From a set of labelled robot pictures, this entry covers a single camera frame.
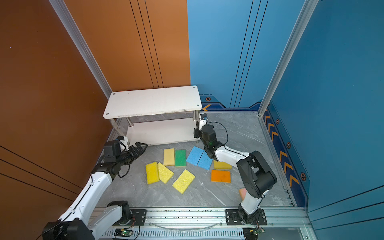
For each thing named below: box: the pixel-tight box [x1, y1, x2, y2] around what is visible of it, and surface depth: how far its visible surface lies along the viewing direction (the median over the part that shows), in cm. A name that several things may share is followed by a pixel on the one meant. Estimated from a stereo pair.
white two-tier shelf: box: [103, 85, 202, 146], surface depth 84 cm
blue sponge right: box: [196, 150, 213, 171], surface depth 93 cm
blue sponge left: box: [186, 146, 204, 166], surface depth 96 cm
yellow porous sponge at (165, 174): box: [157, 162, 174, 184], surface depth 89 cm
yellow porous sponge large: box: [172, 169, 196, 195], surface depth 86 cm
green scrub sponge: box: [175, 149, 187, 168], surface depth 95 cm
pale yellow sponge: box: [163, 148, 175, 166], surface depth 96 cm
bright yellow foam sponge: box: [145, 162, 160, 185], surface depth 87 cm
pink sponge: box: [239, 188, 247, 201], surface depth 81 cm
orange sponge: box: [210, 170, 232, 183], surface depth 88 cm
